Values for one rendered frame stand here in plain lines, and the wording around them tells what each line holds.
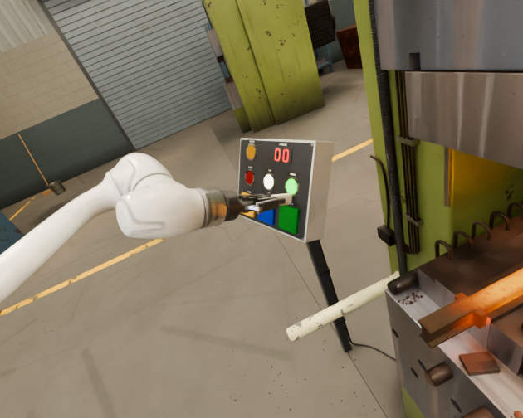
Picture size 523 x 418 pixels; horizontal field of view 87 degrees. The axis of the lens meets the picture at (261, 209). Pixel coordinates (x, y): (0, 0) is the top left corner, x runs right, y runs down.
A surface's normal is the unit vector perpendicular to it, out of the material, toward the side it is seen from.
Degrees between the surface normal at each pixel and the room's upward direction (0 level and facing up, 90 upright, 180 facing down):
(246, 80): 90
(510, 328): 0
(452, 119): 90
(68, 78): 90
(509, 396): 0
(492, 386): 0
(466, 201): 90
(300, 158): 60
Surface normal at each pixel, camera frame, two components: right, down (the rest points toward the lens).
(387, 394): -0.33, -0.79
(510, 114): -0.90, 0.43
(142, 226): 0.40, 0.48
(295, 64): 0.16, 0.49
